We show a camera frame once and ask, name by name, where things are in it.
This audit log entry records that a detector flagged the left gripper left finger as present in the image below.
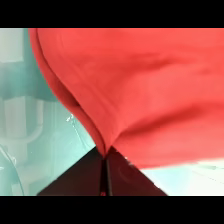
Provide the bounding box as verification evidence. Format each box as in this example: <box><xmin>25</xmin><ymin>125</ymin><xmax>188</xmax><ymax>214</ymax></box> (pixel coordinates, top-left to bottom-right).
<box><xmin>36</xmin><ymin>145</ymin><xmax>107</xmax><ymax>197</ymax></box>

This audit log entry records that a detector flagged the red T-shirt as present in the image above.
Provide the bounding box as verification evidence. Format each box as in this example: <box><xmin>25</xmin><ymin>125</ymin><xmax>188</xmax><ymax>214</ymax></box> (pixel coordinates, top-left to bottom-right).
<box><xmin>28</xmin><ymin>28</ymin><xmax>224</xmax><ymax>170</ymax></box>

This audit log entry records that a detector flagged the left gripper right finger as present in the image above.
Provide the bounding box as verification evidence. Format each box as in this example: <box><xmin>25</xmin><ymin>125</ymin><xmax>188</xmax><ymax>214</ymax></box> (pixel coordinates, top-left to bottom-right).
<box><xmin>106</xmin><ymin>145</ymin><xmax>168</xmax><ymax>197</ymax></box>

